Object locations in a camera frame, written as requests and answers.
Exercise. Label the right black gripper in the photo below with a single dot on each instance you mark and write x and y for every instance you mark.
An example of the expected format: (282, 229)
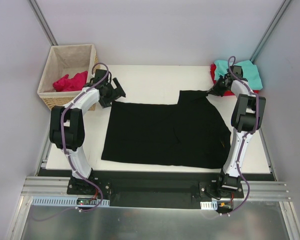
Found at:
(217, 87)

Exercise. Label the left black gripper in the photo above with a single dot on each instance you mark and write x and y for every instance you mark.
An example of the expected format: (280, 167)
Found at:
(110, 97)

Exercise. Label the black t shirt with flower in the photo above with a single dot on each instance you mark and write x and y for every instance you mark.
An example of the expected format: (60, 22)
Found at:
(190, 133)

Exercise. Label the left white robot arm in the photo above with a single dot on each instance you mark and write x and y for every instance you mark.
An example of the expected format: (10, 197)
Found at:
(67, 130)

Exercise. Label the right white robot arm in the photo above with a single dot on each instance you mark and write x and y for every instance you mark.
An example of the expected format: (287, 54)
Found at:
(246, 119)

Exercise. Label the red folded t shirt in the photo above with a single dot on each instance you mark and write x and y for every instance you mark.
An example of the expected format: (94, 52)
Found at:
(213, 68)

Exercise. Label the teal folded t shirt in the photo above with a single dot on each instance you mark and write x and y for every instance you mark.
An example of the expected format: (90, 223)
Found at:
(250, 72)

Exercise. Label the magenta t shirt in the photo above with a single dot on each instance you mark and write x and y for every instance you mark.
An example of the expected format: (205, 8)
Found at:
(66, 84)

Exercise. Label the wicker basket with liner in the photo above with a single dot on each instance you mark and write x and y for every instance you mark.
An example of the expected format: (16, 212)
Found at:
(65, 60)

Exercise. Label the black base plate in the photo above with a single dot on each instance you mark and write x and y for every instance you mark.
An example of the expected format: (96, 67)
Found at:
(159, 200)

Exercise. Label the right corner aluminium post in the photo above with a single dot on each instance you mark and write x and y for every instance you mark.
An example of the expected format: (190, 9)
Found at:
(270, 29)

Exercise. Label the corner aluminium post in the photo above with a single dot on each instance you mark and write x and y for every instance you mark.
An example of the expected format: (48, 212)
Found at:
(43, 22)
(270, 29)

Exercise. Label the right grey cable duct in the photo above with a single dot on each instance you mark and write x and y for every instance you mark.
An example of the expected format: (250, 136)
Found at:
(216, 205)

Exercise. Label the grey cable duct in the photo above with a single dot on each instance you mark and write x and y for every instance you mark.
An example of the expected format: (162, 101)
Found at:
(216, 205)
(57, 201)

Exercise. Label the left corner aluminium post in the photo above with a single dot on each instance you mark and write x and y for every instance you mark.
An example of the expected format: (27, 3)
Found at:
(43, 22)

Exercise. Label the aluminium rail frame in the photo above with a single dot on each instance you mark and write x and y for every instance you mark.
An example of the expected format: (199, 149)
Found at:
(58, 186)

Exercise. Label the left grey cable duct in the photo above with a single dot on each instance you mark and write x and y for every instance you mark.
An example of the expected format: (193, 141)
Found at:
(57, 201)

